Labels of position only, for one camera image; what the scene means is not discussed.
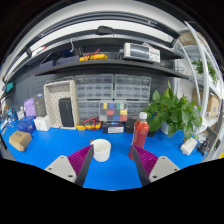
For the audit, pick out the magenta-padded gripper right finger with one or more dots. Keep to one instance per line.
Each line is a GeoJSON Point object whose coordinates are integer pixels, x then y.
{"type": "Point", "coordinates": [161, 166]}

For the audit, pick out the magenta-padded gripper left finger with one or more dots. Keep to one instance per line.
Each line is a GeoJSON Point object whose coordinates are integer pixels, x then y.
{"type": "Point", "coordinates": [63, 166]}

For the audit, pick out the red drink bottle white cap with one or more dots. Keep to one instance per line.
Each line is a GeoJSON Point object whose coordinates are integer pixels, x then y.
{"type": "Point", "coordinates": [140, 133]}

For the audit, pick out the white power adapter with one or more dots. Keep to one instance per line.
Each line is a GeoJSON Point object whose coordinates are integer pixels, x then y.
{"type": "Point", "coordinates": [189, 146]}

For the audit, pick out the yellow multimeter red leads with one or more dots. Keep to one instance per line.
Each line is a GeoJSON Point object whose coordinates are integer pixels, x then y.
{"type": "Point", "coordinates": [81, 127]}

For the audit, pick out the white carton box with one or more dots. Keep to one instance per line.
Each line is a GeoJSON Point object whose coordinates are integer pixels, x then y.
{"type": "Point", "coordinates": [42, 123]}

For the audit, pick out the brown cardboard box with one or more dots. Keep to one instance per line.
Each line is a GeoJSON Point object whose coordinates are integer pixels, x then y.
{"type": "Point", "coordinates": [20, 140]}

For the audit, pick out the black rounded speaker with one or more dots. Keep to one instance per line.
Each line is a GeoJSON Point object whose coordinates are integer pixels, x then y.
{"type": "Point", "coordinates": [66, 112]}

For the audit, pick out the green potted plant white pot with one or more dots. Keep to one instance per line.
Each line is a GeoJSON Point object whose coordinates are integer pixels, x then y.
{"type": "Point", "coordinates": [173, 113]}

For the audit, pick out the blue carton box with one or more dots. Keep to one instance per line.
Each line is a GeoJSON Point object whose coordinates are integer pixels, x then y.
{"type": "Point", "coordinates": [26, 124]}

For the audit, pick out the grey small-parts drawer cabinet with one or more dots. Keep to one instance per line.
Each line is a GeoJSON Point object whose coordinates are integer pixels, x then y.
{"type": "Point", "coordinates": [136, 108]}
{"type": "Point", "coordinates": [87, 110]}
{"type": "Point", "coordinates": [94, 86]}
{"type": "Point", "coordinates": [132, 87]}

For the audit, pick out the black box white label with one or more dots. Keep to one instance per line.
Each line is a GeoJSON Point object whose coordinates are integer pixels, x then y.
{"type": "Point", "coordinates": [113, 128]}

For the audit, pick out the dark grey standing box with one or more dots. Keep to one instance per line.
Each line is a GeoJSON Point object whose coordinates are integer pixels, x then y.
{"type": "Point", "coordinates": [40, 106]}

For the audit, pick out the purple plastic bag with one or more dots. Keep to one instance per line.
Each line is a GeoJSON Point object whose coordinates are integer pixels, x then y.
{"type": "Point", "coordinates": [29, 107]}

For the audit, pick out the clear organizer box colourful parts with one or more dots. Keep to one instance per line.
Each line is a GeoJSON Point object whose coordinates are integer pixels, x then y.
{"type": "Point", "coordinates": [113, 111]}

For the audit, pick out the white perforated storage bin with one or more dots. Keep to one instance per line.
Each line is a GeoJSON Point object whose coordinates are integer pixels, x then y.
{"type": "Point", "coordinates": [53, 91]}

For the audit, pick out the white shelf unit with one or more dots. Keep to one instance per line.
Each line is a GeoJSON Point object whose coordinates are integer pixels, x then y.
{"type": "Point", "coordinates": [212, 105]}

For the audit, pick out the teal bin on pegboard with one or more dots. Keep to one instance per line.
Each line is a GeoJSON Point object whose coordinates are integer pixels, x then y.
{"type": "Point", "coordinates": [9, 87]}

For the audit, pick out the black workbench shelf unit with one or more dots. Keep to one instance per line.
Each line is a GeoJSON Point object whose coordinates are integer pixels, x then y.
{"type": "Point", "coordinates": [106, 65]}

